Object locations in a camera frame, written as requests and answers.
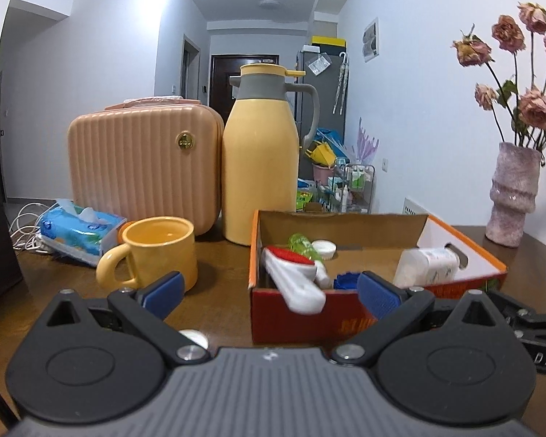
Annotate blue round lid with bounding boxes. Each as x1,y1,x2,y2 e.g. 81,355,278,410
333,271,360,290

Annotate white plastic jar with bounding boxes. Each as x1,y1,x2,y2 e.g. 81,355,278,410
392,248,460,289

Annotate red white lint brush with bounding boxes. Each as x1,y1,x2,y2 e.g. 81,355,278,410
261,246,329,316

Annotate white ribbed bottle cap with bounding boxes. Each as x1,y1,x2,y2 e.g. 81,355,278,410
312,240,337,260

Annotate yellow mug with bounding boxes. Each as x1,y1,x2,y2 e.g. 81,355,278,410
95,216,198,292

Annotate red cardboard box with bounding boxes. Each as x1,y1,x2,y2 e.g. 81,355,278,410
247,209,509,346

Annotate orange fruit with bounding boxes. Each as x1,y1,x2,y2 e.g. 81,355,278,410
117,221,135,245

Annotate blue tissue pack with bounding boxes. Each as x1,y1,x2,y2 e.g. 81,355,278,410
38,199,127,267

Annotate pink ceramic vase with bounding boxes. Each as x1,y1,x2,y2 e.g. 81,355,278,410
485,142,542,248

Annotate pink ribbed suitcase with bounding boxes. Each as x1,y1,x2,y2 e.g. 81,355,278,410
67,97,225,235

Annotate yellow watering can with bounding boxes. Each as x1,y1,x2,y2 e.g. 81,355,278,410
306,141,336,168

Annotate dried pink roses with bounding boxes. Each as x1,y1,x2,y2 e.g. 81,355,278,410
451,2,546,153

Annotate yellow thermos jug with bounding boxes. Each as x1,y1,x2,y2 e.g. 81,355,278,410
222,63,320,246

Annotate dark entrance door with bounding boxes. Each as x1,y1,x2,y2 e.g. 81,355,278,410
208,53,280,126

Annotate yellow box on fridge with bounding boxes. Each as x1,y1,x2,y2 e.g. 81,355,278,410
312,36,347,47

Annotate wire trolley with bottles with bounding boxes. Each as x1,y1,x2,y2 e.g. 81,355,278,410
318,164,376,214

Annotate white cables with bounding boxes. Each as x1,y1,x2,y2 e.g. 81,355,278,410
8,201,56,252

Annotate wall picture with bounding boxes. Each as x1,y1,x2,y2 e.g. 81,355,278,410
362,18,380,62

